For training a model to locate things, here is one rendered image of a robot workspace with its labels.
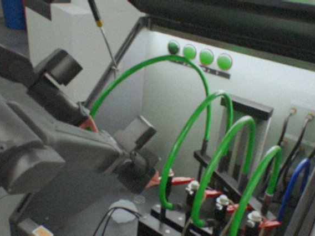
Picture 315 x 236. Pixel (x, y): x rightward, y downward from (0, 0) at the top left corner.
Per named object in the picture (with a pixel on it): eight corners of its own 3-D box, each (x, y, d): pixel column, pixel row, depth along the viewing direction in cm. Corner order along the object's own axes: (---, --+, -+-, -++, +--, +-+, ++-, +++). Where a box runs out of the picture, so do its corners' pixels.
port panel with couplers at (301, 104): (259, 185, 105) (286, 90, 91) (263, 180, 108) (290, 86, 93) (304, 206, 99) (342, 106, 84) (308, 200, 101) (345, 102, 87)
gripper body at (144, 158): (162, 160, 81) (146, 147, 76) (136, 195, 80) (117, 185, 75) (146, 147, 85) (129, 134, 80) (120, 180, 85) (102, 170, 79)
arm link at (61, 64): (0, 63, 77) (5, 70, 69) (39, 27, 78) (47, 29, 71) (42, 99, 83) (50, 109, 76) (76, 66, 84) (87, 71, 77)
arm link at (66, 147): (-92, 113, 30) (-10, 205, 28) (-43, 65, 30) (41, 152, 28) (84, 147, 72) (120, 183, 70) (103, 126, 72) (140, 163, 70)
